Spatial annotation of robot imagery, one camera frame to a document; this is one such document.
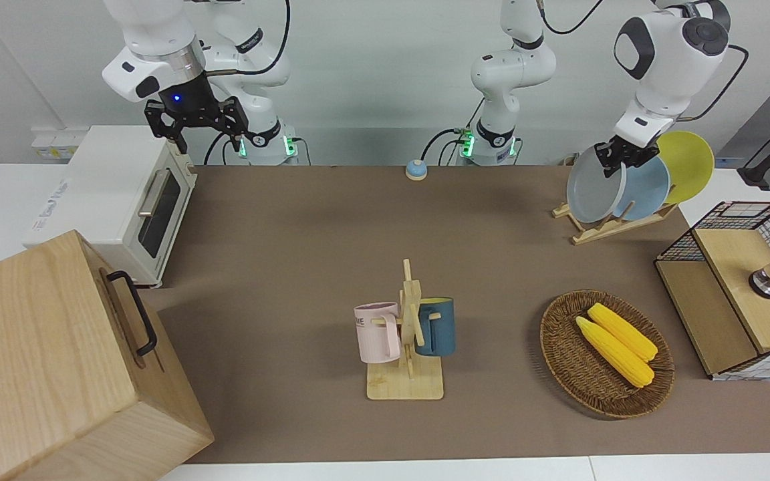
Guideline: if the black box handle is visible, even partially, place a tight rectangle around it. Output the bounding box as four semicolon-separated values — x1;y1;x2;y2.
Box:
106;269;159;357

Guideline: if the white toaster oven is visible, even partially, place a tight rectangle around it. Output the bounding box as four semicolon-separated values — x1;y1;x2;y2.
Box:
21;124;198;290

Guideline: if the pink mug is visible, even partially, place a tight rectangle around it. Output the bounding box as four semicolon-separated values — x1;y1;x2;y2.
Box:
353;301;403;365

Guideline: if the black left arm wrist cable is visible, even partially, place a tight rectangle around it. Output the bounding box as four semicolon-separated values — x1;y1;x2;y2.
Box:
675;43;751;123

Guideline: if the black arm base cable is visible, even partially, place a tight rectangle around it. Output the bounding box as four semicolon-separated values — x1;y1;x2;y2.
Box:
421;97;487;167
203;130;233;167

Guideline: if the black left arm upper cable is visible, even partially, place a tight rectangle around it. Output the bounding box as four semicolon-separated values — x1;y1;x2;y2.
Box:
537;0;608;35

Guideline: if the yellow plate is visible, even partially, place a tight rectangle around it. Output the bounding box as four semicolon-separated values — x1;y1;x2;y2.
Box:
655;130;716;205

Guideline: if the wooden mug rack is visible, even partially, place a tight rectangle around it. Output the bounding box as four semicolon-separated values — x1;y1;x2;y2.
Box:
366;259;445;402

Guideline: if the black right arm upper cable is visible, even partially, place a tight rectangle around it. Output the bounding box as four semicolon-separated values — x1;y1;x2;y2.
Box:
203;0;291;76

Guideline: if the wooden plate rack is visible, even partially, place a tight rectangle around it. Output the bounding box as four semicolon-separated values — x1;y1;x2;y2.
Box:
551;200;680;247

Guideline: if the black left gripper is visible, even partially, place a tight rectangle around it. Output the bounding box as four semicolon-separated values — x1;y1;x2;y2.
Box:
594;135;660;178

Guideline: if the wire and wood shelf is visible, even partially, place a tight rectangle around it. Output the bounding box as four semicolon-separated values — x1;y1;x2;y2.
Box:
654;200;770;382

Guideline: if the white oven door handle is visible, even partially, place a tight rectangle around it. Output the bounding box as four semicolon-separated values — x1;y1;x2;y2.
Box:
137;168;174;218

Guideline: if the gray plate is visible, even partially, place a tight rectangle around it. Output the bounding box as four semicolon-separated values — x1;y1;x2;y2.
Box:
566;145;628;225

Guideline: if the black right arm base cable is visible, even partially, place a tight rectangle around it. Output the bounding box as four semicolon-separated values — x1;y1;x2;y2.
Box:
203;130;233;167

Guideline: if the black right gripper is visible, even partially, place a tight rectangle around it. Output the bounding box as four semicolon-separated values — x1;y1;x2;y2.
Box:
144;72;251;156

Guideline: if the yellow corn cob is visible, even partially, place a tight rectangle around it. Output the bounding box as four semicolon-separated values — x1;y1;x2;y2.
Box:
575;315;656;389
587;302;659;363

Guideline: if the dark blue mug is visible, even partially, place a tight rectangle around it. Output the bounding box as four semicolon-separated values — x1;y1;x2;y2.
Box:
414;297;457;358

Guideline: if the black left arm base cable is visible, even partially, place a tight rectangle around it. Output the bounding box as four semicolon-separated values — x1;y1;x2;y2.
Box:
421;97;487;167

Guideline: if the light wooden box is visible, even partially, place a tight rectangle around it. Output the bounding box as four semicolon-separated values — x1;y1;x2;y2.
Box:
0;229;216;481

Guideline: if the light blue plate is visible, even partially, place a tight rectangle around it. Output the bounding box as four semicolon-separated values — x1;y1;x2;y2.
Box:
615;154;672;222

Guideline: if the brown table mat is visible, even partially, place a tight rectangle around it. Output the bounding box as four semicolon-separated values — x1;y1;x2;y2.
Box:
139;163;770;466

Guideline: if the brown wicker basket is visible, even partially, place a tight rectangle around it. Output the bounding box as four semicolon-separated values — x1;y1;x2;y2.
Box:
539;289;676;420

